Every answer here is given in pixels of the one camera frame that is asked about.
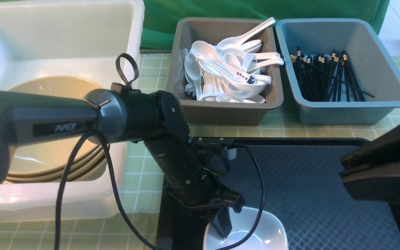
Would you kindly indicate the green backdrop cloth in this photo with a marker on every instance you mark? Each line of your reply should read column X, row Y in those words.
column 161, row 16

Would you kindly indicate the white square dish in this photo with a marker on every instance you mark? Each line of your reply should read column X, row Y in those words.
column 269, row 234

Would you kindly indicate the pile of white soup spoons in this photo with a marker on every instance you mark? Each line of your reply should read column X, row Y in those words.
column 204, row 83

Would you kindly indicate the long white spoon on top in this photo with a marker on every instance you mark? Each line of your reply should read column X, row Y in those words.
column 237, row 41

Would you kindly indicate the black serving tray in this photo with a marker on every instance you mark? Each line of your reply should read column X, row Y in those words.
column 303, row 189

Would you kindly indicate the large white plastic tub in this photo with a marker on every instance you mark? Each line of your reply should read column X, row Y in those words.
column 80, row 38

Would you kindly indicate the beige bowl lower in stack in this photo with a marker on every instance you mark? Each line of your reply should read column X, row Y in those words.
column 78, row 169

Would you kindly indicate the bundle of black chopsticks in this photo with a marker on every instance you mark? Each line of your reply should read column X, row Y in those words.
column 328, row 78

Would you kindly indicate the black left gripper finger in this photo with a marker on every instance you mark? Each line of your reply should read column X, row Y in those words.
column 222, row 222

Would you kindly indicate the brown plastic spoon bin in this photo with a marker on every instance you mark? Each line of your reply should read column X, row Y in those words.
column 214, row 30

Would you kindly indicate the white spoon with blue print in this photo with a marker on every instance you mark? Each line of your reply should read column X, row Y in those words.
column 210, row 54

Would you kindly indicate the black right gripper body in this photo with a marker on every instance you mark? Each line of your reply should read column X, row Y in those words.
column 372, row 172

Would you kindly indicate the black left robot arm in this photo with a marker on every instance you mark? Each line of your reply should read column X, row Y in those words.
column 106, row 117

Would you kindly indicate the blue plastic chopstick bin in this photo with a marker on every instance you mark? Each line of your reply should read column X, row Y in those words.
column 375, row 69

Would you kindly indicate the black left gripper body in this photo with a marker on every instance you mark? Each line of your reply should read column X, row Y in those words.
column 208, row 203

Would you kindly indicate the beige bowl top of stack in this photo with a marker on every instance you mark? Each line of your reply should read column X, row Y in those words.
column 39, row 158

